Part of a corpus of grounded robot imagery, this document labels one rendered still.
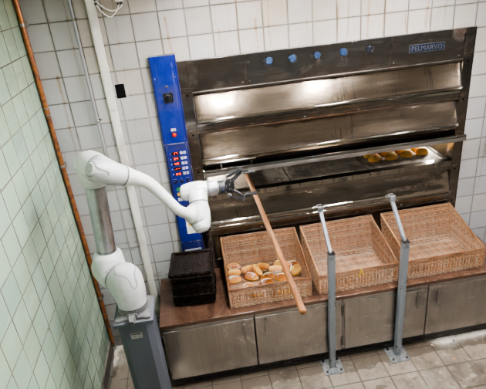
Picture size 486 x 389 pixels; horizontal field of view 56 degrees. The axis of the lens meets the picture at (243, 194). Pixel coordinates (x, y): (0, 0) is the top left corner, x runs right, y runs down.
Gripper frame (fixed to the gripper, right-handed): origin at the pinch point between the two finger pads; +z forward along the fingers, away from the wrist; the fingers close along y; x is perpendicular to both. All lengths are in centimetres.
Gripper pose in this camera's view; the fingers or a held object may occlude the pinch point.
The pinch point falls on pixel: (253, 182)
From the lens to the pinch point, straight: 257.8
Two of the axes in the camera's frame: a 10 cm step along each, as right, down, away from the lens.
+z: 9.8, -1.5, 0.9
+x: 1.5, 4.2, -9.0
